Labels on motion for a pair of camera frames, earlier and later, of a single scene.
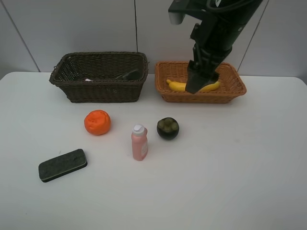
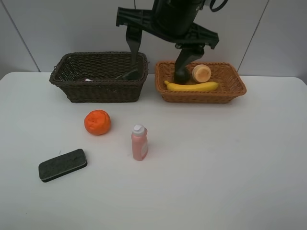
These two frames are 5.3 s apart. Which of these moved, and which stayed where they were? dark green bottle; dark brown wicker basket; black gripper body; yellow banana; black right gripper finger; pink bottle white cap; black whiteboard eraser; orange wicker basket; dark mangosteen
Moved: dark mangosteen; black gripper body; black right gripper finger
Stayed: yellow banana; orange wicker basket; pink bottle white cap; dark brown wicker basket; black whiteboard eraser; dark green bottle
